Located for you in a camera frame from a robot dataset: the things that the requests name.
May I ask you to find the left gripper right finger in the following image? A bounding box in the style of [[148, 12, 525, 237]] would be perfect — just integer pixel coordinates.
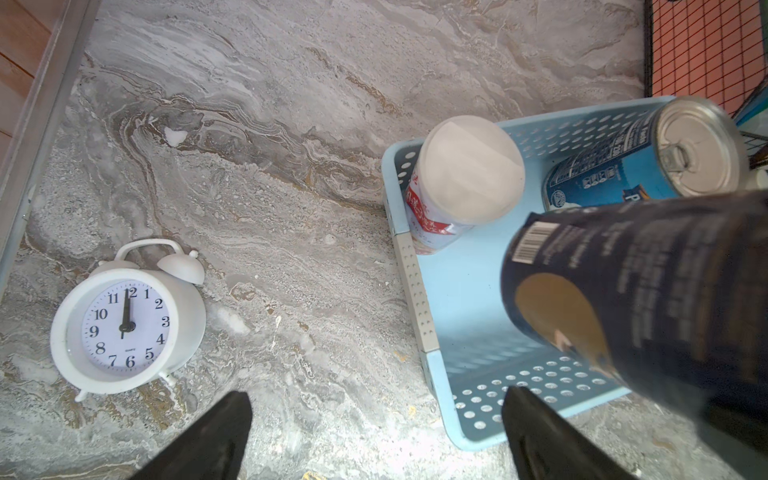
[[501, 387, 633, 480]]

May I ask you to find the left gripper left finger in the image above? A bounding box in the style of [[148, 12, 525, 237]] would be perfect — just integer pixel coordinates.
[[133, 391, 253, 480]]

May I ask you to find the light blue plastic basket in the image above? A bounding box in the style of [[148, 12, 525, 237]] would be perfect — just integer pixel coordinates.
[[381, 97, 665, 451]]

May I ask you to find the blue can silver lid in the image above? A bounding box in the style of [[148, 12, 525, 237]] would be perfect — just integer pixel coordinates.
[[500, 190, 767, 479], [542, 96, 749, 211]]

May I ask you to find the white lid red can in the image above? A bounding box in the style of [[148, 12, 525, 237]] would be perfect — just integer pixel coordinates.
[[404, 115, 526, 255]]

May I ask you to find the white alarm clock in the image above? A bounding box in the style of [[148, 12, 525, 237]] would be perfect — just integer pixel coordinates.
[[50, 238, 207, 402]]

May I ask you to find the black wire desk organizer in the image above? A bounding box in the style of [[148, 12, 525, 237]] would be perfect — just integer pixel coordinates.
[[643, 0, 767, 170]]

